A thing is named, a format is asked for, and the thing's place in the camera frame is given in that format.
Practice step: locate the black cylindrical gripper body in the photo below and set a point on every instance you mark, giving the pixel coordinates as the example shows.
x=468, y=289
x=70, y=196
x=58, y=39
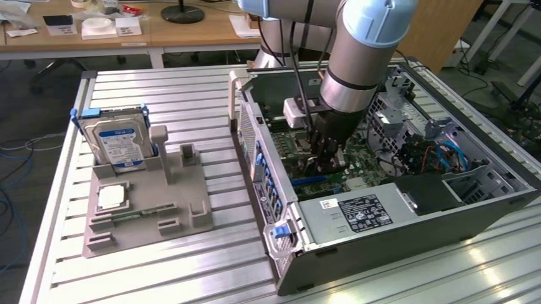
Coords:
x=341, y=126

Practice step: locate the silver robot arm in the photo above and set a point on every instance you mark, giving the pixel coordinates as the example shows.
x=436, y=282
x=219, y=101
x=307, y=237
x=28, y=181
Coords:
x=359, y=47

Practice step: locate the green motherboard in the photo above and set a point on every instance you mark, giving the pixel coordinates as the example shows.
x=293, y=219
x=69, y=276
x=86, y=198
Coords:
x=359, y=158

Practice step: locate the CPU socket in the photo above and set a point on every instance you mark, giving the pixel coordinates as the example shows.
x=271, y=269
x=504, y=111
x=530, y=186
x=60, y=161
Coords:
x=301, y=142

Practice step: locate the blue expansion slot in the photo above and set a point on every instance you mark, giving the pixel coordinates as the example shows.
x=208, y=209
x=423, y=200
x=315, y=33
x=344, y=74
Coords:
x=308, y=180

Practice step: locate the silver chipset heatsink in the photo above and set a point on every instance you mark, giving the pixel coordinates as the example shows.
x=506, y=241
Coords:
x=355, y=183

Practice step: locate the silver perforated drive cage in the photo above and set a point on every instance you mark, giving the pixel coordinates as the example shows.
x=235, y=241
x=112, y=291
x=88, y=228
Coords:
x=390, y=122

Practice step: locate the black RAM slot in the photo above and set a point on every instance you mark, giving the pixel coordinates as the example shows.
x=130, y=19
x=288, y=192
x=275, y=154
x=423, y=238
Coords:
x=279, y=130
x=276, y=126

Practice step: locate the grey power supply unit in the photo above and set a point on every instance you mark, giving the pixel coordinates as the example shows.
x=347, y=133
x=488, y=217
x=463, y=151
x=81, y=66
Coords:
x=328, y=221

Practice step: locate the blue case latch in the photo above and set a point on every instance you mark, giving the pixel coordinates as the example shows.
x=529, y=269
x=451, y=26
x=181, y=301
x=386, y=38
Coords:
x=279, y=231

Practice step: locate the black open PC case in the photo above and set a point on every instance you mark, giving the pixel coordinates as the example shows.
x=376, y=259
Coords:
x=379, y=259

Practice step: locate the grey metal disk bay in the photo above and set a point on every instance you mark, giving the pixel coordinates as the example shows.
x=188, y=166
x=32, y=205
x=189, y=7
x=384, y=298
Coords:
x=486, y=190

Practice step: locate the wooden cabinet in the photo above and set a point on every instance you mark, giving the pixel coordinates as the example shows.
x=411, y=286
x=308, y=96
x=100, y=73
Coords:
x=443, y=31

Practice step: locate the white paper stack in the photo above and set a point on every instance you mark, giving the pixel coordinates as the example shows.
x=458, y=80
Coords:
x=243, y=28

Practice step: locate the small cardboard box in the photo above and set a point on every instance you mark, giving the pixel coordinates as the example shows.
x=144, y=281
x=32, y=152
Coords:
x=252, y=18

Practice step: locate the black stand base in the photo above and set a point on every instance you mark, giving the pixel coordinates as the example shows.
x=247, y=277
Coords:
x=519, y=107

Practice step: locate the green RAM stick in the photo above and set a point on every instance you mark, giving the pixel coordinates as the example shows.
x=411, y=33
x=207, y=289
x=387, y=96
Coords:
x=134, y=214

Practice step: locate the grey parts rack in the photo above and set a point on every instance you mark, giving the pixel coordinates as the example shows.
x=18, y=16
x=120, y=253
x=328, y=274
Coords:
x=142, y=234

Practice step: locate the hard disk with blue carrier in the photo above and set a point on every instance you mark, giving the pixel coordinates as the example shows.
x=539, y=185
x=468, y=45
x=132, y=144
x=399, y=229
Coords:
x=117, y=139

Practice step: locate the black round lamp base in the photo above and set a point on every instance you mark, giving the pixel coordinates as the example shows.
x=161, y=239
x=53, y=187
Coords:
x=181, y=15

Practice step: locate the silver CPU chip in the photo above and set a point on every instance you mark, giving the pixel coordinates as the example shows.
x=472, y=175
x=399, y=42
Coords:
x=110, y=198

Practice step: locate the white card sign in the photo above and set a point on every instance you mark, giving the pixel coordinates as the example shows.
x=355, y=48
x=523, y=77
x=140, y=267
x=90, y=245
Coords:
x=126, y=28

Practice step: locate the small red item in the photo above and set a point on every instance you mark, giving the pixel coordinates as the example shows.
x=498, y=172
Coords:
x=130, y=9

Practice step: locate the white box with tape roll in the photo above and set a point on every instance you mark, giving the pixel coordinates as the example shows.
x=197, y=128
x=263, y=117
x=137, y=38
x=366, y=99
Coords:
x=98, y=31

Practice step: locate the small black item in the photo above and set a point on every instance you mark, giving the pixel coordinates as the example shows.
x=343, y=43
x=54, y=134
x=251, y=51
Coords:
x=110, y=10

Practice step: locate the black chair base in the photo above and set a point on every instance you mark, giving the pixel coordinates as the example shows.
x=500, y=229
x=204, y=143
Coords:
x=50, y=69

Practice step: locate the beige tape roll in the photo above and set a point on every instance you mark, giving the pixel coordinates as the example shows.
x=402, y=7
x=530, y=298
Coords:
x=78, y=3

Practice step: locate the black and white label box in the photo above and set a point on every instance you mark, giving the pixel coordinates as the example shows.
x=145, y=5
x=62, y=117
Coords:
x=58, y=30

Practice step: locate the wooden desk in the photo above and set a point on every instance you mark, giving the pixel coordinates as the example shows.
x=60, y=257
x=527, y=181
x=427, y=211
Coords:
x=41, y=44

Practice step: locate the white paper tag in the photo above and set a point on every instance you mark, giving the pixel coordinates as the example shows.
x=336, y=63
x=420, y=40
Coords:
x=21, y=32

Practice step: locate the clear plastic bag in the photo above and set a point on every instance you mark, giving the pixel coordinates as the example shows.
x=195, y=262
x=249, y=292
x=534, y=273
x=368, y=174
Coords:
x=14, y=14

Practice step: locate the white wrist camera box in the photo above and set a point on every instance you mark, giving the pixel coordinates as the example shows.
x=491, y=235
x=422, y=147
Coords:
x=295, y=114

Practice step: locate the white desk frame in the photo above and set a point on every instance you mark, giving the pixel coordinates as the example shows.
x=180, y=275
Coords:
x=498, y=31

